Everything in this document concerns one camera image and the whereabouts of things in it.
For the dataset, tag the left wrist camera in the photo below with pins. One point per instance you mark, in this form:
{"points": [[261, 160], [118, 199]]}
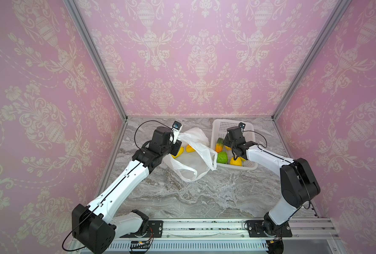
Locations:
{"points": [[176, 128]]}

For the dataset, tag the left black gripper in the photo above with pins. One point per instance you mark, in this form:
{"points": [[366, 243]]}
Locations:
{"points": [[177, 146]]}

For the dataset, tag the left aluminium corner post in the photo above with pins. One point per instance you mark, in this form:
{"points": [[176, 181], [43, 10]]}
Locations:
{"points": [[95, 56]]}

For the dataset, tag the green yellow mango toy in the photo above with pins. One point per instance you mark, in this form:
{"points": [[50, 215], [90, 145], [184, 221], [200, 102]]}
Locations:
{"points": [[219, 146]]}

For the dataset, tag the aluminium corner post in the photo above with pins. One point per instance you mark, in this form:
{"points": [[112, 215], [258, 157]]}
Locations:
{"points": [[95, 56], [311, 56]]}

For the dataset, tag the yellow banana toy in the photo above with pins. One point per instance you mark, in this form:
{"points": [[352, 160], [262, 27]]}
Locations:
{"points": [[180, 152]]}

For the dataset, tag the white plastic bag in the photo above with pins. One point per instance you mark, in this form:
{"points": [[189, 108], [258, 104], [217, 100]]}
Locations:
{"points": [[191, 167]]}

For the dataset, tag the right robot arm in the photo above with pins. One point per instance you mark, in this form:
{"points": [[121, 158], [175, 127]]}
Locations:
{"points": [[298, 182]]}

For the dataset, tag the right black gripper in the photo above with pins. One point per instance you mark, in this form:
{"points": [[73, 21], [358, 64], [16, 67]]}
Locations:
{"points": [[227, 147]]}

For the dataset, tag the white vent grille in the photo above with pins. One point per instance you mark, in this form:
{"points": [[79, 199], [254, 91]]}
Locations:
{"points": [[191, 246]]}

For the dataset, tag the right aluminium corner post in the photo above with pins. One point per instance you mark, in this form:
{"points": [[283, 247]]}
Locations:
{"points": [[311, 56]]}

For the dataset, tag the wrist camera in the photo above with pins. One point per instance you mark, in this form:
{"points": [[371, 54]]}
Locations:
{"points": [[242, 125], [176, 128]]}

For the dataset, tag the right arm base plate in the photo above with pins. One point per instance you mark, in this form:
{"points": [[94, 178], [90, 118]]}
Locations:
{"points": [[267, 229]]}

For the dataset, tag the yellow lemon toy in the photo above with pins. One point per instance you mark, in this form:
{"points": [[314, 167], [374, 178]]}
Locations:
{"points": [[235, 162]]}

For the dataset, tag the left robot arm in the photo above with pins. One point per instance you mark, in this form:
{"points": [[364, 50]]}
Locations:
{"points": [[96, 224]]}

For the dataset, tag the aluminium front rail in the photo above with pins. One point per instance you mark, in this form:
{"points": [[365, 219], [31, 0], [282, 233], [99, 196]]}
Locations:
{"points": [[297, 228]]}

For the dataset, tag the white perforated plastic basket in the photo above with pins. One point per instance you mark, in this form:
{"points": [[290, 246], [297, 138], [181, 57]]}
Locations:
{"points": [[219, 130]]}

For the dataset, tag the green pepper toy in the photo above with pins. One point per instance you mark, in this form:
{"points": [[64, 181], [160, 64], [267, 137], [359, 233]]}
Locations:
{"points": [[222, 158]]}

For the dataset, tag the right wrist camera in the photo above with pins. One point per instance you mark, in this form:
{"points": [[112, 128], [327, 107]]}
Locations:
{"points": [[242, 125]]}

